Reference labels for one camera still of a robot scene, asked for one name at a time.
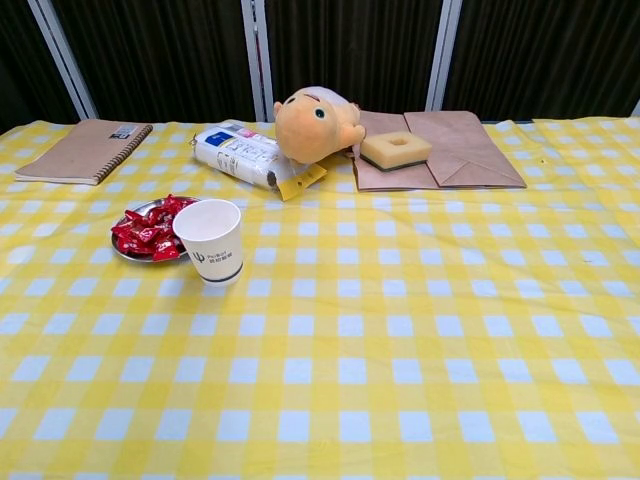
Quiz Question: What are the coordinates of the white paper cup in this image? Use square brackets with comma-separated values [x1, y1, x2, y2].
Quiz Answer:
[172, 198, 246, 288]

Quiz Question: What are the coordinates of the kraft spiral notebook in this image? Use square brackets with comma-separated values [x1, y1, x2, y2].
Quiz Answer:
[13, 118, 154, 187]

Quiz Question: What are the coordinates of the yellow white checkered tablecloth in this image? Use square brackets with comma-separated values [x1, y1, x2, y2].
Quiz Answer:
[0, 117, 640, 480]

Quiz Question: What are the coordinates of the yellow sponge with hole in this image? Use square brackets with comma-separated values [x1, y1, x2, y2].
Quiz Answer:
[359, 131, 433, 175]

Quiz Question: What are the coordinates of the round steel plate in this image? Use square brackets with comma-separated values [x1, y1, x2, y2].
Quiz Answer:
[110, 196, 204, 263]

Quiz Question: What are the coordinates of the white plastic-wrapped package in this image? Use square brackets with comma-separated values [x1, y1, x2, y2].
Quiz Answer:
[192, 119, 296, 194]

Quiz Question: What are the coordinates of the brown paper bag triangular fold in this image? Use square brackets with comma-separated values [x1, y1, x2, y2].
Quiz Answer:
[403, 110, 528, 190]

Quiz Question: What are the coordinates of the orange plush doll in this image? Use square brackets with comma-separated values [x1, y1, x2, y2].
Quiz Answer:
[273, 85, 367, 165]

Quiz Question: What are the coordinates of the yellow hang tag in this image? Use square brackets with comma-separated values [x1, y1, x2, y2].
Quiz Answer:
[277, 163, 329, 202]

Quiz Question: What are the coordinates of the black pleated curtain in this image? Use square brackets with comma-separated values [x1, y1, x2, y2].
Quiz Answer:
[49, 0, 257, 124]
[267, 0, 444, 112]
[0, 0, 84, 134]
[442, 0, 640, 123]

